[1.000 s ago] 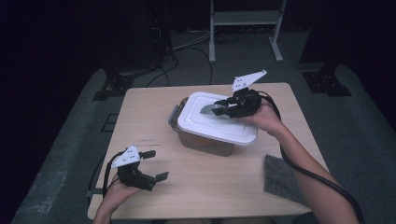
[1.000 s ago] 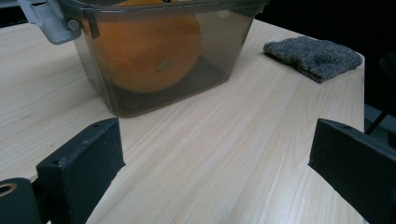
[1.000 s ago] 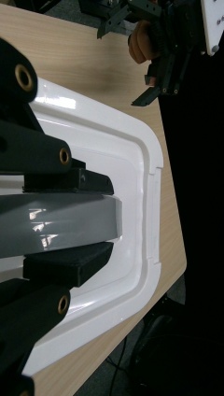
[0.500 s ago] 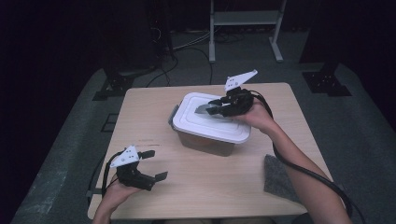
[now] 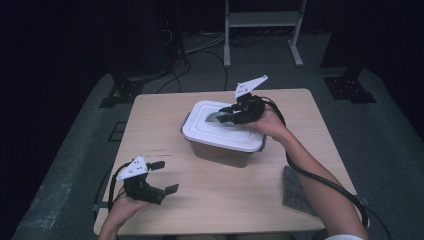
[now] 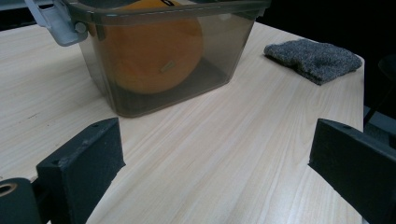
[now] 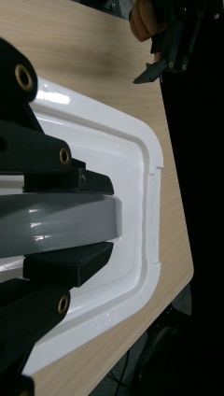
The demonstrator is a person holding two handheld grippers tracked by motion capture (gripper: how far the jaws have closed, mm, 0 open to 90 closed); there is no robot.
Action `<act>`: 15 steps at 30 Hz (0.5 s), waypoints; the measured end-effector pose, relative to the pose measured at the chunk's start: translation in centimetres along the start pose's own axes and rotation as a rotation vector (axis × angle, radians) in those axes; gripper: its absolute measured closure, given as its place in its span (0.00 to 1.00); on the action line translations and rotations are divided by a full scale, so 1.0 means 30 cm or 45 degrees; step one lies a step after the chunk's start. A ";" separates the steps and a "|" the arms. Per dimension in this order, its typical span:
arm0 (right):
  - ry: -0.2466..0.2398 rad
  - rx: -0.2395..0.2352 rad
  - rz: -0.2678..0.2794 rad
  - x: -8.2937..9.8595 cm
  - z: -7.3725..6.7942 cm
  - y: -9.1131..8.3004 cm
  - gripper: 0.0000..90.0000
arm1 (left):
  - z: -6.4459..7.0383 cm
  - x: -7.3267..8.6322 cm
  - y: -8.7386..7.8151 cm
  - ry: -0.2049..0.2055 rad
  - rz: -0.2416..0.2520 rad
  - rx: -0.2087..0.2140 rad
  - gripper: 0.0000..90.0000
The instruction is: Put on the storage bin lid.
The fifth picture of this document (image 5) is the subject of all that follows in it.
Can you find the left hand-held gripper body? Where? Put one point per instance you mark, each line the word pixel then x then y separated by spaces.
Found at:
pixel 141 191

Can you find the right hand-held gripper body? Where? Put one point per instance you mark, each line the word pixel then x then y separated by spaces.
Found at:
pixel 250 110

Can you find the translucent plastic storage box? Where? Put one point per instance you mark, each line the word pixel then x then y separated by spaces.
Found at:
pixel 220 156

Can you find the grey fuzzy cloth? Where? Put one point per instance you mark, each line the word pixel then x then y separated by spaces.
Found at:
pixel 295 190

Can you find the person's left hand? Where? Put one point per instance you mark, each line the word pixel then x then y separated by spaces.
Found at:
pixel 123 208

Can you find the person's right hand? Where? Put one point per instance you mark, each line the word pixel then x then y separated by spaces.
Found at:
pixel 271 125

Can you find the black floor tape marking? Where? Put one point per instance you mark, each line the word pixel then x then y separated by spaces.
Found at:
pixel 117 131

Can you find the black stand base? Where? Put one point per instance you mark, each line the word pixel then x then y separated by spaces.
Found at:
pixel 350 88
pixel 125 90

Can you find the white metal stand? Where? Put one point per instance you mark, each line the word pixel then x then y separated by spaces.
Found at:
pixel 260 19

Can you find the person's white shirt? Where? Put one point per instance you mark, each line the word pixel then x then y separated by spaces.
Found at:
pixel 345 237

